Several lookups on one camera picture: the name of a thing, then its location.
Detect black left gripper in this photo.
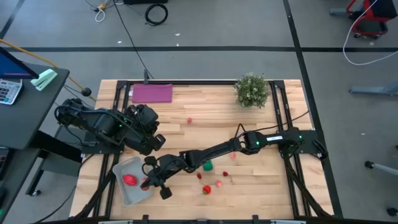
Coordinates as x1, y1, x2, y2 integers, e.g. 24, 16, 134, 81
124, 104, 167, 152

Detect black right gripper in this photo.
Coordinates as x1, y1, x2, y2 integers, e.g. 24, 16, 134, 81
132, 141, 191, 200

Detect red round toy fruit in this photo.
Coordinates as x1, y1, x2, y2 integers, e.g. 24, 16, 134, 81
122, 174, 139, 187

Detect grey plastic handled bin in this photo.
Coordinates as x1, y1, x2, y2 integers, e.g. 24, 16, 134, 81
112, 156, 155, 207

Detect purple folded cloth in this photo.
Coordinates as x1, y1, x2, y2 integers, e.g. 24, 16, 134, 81
131, 83, 174, 104

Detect mint green stapler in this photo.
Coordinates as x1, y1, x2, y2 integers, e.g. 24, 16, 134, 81
30, 68, 58, 92

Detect potted green plant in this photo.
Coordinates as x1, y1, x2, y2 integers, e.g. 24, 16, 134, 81
233, 72, 271, 110

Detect black side desk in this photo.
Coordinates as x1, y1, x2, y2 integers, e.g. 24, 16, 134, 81
0, 62, 83, 215

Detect grey desk calculator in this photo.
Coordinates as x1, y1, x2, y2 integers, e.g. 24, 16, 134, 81
0, 78, 24, 106

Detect blue-screen laptop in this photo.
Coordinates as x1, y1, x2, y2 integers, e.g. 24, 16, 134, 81
0, 46, 40, 80

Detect grey table leg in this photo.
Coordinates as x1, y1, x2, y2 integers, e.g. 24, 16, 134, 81
348, 81, 398, 97

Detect grey leg black cap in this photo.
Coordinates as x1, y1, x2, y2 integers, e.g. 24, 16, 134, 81
364, 160, 398, 177

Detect red cart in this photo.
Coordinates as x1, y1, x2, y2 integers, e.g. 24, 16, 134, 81
346, 0, 398, 40

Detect black aluminium table frame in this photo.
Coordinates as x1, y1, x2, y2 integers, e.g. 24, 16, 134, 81
70, 78, 345, 224

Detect black floor cable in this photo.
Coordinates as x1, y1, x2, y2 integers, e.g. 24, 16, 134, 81
112, 0, 155, 80

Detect coiled black cable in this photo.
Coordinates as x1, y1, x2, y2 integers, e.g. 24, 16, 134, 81
144, 2, 169, 27

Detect short white cable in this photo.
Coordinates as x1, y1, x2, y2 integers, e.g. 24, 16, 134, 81
94, 2, 107, 24

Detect orange floor cable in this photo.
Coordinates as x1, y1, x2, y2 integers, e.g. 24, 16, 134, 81
0, 38, 98, 103

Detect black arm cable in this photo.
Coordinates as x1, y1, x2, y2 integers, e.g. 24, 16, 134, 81
234, 110, 311, 138

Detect long white cable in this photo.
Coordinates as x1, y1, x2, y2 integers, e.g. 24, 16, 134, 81
342, 0, 398, 67

